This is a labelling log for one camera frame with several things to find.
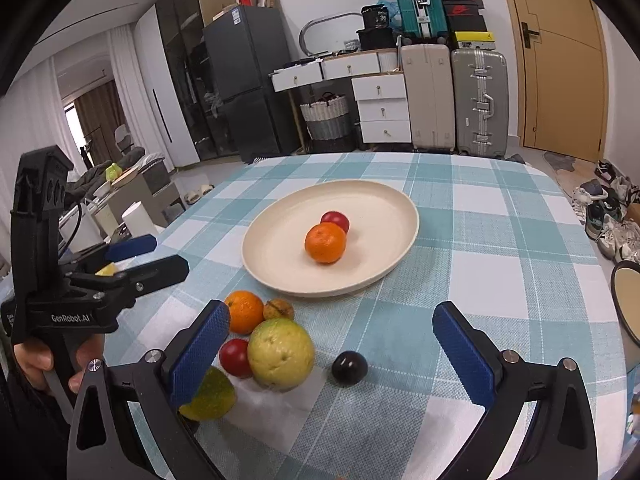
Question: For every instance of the white drawer cabinet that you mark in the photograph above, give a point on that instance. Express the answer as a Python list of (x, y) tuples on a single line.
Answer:
[(382, 110)]

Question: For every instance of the dark purple plum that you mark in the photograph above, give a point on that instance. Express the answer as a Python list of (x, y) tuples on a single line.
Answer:
[(350, 367)]

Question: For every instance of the group of shoes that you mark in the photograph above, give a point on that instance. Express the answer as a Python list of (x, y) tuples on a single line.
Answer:
[(607, 215)]

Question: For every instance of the orange mandarin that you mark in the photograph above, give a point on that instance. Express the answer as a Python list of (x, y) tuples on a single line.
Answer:
[(245, 310), (325, 245)]

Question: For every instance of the silver suitcase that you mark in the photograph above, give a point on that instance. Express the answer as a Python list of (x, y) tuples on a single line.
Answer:
[(480, 105)]

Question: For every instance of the grey doormat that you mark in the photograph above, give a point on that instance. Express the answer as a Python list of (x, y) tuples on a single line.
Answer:
[(559, 161)]

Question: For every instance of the dark-rimmed bowl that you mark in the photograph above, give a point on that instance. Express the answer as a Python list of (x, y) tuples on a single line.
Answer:
[(627, 295)]

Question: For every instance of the grey sofa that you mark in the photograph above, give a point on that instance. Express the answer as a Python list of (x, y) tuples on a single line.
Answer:
[(135, 180)]

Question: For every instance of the chrome round frame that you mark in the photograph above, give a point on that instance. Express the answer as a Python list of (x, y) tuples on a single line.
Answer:
[(306, 35)]

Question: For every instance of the white sheer curtain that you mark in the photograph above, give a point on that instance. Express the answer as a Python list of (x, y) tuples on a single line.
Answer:
[(30, 125)]

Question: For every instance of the red and black shoe box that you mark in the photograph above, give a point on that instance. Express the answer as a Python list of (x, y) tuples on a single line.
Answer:
[(465, 10)]

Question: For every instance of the dark glass cabinet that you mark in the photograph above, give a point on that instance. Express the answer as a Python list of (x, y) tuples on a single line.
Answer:
[(180, 60)]

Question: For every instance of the wooden door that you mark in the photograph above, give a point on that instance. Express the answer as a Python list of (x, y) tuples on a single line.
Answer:
[(560, 75)]

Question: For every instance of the cream round plate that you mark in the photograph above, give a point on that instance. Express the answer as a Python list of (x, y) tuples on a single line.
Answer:
[(280, 240)]

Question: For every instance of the yellow and black shoe box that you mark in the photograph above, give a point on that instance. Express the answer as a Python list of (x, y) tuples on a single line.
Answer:
[(474, 40)]

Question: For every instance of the black bucket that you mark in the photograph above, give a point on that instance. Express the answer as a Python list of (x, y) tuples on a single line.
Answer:
[(375, 17)]

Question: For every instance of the large yellow-green guava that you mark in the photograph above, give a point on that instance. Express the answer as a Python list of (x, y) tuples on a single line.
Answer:
[(280, 355)]

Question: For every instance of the teal checked tablecloth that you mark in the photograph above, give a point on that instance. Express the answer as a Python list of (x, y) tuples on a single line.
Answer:
[(475, 220)]

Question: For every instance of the small green-yellow guava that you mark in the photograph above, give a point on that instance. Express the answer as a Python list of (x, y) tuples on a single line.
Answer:
[(212, 397)]

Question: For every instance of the brown curtain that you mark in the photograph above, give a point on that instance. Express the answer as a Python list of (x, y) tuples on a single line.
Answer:
[(102, 115)]

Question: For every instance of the person's left forearm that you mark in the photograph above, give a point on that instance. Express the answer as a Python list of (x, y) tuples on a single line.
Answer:
[(30, 435)]

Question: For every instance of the white desk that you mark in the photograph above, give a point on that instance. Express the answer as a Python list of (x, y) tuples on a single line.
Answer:
[(320, 72)]

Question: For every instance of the teal suitcase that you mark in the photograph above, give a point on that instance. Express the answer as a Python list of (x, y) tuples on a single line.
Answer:
[(415, 0)]

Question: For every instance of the dark grey refrigerator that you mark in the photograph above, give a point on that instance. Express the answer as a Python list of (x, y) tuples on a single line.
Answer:
[(250, 75)]

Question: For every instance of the person's left hand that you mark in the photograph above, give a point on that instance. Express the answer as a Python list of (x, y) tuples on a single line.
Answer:
[(30, 365)]

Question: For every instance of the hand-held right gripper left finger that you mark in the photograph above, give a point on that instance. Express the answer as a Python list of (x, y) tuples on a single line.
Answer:
[(200, 350)]

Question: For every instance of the woven basket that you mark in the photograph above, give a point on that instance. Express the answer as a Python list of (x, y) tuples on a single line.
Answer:
[(326, 117)]

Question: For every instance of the blue plastic bag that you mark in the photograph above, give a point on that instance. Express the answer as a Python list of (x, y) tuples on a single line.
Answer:
[(392, 10)]

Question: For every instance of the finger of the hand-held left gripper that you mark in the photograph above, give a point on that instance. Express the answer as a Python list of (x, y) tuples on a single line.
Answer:
[(160, 272), (132, 246)]

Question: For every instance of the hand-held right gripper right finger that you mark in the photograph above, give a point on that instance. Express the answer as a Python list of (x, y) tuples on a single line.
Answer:
[(465, 355)]

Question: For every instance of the white wardrobe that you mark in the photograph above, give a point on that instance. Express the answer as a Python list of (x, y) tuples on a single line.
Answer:
[(147, 60)]

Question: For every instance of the beige suitcase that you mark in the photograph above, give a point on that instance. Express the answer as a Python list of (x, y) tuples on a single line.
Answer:
[(429, 100)]

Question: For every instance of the small yellow-brown fruit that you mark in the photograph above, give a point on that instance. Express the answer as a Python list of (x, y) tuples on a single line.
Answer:
[(278, 308), (106, 270)]

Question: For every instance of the red tomato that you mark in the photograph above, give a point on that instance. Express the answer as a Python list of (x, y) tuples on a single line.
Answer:
[(234, 357), (336, 218)]

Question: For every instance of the pair of white slippers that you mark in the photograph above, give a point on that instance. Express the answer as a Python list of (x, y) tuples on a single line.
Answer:
[(197, 194)]

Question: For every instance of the white cylindrical bin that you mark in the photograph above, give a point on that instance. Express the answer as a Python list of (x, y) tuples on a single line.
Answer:
[(136, 217)]

